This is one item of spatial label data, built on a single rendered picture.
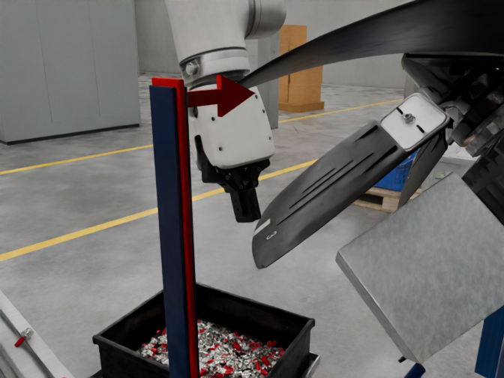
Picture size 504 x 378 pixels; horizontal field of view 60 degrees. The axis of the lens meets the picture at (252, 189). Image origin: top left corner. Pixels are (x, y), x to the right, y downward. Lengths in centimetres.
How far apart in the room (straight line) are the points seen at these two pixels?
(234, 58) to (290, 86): 827
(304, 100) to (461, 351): 700
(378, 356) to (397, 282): 153
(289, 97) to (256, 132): 829
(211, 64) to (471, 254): 34
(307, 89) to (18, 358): 826
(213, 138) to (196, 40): 11
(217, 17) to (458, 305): 39
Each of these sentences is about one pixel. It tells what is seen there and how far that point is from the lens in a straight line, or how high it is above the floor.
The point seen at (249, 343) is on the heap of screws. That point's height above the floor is 84.
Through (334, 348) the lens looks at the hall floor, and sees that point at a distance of 200.
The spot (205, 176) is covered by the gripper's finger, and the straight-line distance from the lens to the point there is 52.
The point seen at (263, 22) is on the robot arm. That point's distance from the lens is 58.
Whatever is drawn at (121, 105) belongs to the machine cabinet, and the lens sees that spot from 702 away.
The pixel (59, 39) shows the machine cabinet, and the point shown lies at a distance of 660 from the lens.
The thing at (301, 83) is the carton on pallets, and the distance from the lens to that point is 868.
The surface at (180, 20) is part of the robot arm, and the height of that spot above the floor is 124.
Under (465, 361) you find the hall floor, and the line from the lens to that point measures 209.
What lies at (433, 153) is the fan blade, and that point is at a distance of 74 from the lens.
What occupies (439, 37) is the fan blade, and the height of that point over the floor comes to 121.
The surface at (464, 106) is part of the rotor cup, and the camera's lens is 58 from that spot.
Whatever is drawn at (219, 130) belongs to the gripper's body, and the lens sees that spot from 51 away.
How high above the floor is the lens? 121
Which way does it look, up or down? 18 degrees down
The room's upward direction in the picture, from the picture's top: straight up
